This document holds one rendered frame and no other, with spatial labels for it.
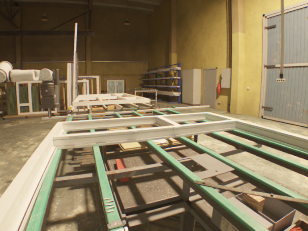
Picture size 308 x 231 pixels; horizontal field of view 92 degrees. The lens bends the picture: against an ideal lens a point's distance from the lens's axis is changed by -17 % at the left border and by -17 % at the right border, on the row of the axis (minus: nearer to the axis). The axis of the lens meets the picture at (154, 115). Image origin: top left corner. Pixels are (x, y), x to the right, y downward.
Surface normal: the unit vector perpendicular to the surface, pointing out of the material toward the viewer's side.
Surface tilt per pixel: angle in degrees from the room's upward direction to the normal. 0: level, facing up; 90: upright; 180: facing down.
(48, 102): 90
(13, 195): 0
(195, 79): 90
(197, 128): 90
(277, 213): 90
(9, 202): 0
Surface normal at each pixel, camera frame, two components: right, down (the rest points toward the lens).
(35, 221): 0.00, -0.98
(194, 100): 0.37, 0.16
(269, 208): -0.93, 0.07
